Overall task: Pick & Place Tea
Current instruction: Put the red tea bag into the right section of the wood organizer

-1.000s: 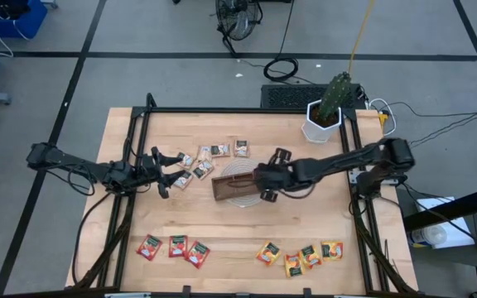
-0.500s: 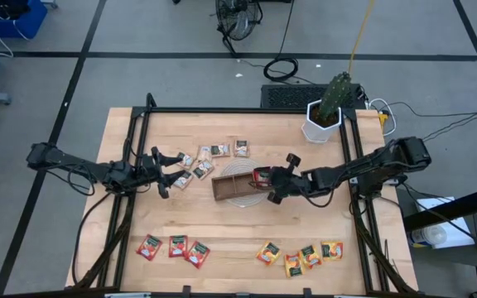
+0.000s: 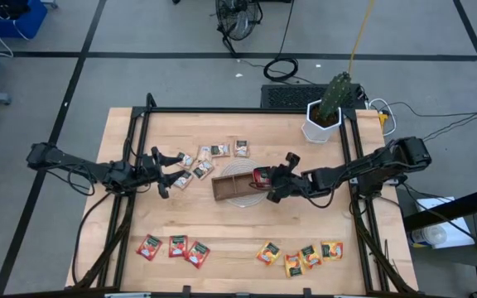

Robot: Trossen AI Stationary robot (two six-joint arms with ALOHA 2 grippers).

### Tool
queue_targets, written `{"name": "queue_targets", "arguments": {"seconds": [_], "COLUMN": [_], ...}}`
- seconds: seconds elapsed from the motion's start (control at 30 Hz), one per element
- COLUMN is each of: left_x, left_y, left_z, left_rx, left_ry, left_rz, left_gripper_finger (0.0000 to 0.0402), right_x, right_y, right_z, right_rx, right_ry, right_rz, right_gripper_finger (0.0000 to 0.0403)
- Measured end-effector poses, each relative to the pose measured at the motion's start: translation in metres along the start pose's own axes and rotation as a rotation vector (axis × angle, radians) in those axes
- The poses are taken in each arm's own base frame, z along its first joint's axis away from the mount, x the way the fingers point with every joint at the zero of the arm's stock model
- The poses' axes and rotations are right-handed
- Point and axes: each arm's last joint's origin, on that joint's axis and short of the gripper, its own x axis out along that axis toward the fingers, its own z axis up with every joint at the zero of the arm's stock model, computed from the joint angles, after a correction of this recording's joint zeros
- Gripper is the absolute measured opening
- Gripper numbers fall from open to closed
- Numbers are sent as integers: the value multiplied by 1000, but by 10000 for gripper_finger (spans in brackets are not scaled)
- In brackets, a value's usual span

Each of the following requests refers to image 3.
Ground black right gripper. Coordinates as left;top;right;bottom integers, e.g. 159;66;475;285
258;151;306;204

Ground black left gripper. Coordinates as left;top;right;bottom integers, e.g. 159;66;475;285
137;147;189;199

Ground red strawberry tea packet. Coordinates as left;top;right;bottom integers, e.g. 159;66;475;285
184;241;211;270
136;233;164;262
252;166;272;190
168;234;189;259

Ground brown wooden tea box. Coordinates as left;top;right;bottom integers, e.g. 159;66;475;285
211;171;272;203

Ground orange peach tea packet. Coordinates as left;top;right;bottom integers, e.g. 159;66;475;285
255;240;283;267
283;252;305;279
320;240;345;262
299;244;323;270

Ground white woven round coaster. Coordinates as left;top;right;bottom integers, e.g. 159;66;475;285
220;158;272;209

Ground white hexagonal planter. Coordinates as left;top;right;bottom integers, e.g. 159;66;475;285
301;99;343;145

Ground green cactus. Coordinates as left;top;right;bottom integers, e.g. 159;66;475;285
318;71;353;122

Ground black floor fan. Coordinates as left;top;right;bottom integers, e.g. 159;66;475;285
211;0;264;59

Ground clear plastic cup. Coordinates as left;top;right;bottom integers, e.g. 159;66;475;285
407;224;447;248

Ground white box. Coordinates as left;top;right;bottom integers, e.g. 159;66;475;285
415;196;476;250

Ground blue plastic bin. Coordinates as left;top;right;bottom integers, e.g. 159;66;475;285
0;0;49;39

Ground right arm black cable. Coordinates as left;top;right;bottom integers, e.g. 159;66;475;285
296;140;409;220

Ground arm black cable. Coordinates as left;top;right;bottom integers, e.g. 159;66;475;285
67;156;148;286
296;140;409;220

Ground black metal table frame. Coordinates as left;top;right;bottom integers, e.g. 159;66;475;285
72;93;420;296

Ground black hanging cable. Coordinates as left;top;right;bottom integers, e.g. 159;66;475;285
262;0;301;83

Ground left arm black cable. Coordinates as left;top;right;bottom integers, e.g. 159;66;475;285
67;156;148;286

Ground yellow hanging cord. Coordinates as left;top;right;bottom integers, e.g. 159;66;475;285
347;0;375;76

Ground thin black floor cable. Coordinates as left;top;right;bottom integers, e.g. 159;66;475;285
387;101;477;144

